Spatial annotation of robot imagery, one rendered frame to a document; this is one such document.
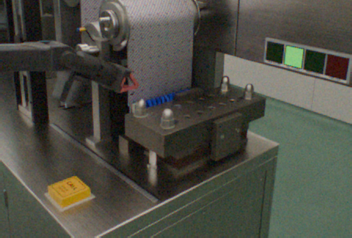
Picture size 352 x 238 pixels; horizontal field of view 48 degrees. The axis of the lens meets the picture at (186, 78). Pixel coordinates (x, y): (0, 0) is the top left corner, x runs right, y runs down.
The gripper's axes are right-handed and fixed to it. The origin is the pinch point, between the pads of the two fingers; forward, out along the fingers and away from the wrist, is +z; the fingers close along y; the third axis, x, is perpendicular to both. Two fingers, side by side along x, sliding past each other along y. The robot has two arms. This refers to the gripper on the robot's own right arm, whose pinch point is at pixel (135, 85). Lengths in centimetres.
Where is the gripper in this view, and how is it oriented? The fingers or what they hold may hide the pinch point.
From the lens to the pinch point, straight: 108.6
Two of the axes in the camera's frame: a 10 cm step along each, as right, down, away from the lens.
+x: 3.8, -9.3, 0.5
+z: 6.2, 2.9, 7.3
